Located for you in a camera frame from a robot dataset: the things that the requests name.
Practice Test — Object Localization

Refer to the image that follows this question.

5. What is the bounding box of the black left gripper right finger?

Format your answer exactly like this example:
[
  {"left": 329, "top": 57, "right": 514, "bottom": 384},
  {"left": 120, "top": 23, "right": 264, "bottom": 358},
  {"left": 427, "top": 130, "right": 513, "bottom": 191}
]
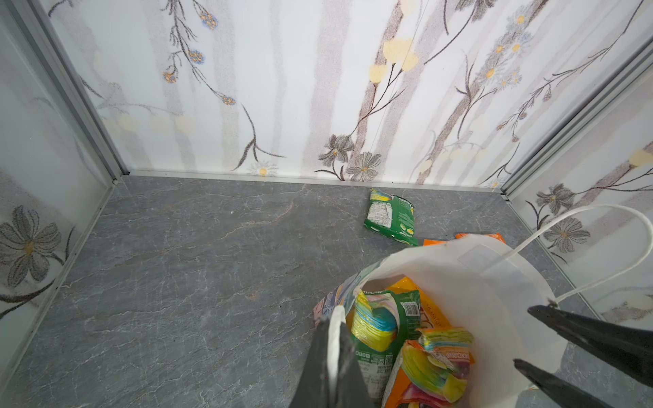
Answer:
[{"left": 333, "top": 333, "right": 374, "bottom": 408}]

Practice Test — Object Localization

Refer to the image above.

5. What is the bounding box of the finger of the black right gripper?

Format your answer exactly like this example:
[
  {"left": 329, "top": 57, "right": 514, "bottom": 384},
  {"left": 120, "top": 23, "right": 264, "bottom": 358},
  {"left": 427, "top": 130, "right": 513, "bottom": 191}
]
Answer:
[
  {"left": 514, "top": 359, "right": 610, "bottom": 408},
  {"left": 528, "top": 305, "right": 652, "bottom": 387}
]

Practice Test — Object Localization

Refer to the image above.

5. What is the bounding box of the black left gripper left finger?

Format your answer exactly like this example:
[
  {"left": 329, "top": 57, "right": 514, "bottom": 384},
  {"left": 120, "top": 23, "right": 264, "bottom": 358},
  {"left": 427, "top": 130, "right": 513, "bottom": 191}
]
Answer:
[{"left": 289, "top": 321, "right": 329, "bottom": 408}]

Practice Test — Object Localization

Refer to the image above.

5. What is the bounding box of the green Fox's candy bag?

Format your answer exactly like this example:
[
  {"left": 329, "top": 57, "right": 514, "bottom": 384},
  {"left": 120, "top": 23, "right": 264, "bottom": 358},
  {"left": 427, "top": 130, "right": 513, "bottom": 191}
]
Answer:
[{"left": 350, "top": 290, "right": 421, "bottom": 403}]

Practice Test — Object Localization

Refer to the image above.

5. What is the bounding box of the colourful Fox's candy bag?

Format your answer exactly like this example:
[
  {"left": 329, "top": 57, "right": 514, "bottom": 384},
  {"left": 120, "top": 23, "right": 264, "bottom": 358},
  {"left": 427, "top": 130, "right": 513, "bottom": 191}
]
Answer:
[{"left": 381, "top": 327, "right": 474, "bottom": 407}]

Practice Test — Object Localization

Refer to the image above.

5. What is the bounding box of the yellow 100 candy bag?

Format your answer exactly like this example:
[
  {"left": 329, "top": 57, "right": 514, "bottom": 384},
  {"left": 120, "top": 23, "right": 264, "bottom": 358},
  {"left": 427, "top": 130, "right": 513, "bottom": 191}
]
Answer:
[{"left": 387, "top": 277, "right": 452, "bottom": 329}]

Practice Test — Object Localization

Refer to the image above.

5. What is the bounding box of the floral white paper bag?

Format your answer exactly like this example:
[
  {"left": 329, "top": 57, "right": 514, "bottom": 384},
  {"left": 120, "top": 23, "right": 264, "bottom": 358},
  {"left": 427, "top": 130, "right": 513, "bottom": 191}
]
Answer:
[{"left": 312, "top": 203, "right": 653, "bottom": 408}]

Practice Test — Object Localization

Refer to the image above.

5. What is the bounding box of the small orange snack packet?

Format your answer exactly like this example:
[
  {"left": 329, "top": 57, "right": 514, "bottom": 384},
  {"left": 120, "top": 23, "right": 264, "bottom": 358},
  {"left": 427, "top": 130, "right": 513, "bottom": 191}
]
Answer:
[{"left": 422, "top": 232, "right": 506, "bottom": 247}]

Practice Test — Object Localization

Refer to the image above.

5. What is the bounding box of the green snack packet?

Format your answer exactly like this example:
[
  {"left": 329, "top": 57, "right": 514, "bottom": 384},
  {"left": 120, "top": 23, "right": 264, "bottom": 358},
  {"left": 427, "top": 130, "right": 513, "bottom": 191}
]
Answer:
[{"left": 364, "top": 189, "right": 419, "bottom": 247}]

